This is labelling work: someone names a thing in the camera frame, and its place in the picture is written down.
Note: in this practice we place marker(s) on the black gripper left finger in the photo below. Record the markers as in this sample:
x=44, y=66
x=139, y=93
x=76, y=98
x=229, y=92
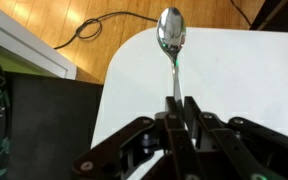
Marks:
x=130, y=150

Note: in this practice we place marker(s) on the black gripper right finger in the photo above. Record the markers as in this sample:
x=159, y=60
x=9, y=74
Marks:
x=244, y=150

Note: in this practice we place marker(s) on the silver spoon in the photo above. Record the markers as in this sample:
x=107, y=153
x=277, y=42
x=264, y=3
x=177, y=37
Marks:
x=171, y=30

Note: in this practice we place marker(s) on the dark wooden furniture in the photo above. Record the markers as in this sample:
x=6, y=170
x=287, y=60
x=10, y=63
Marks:
x=280, y=15

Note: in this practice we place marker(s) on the white door frame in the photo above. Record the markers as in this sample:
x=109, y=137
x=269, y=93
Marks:
x=24, y=43

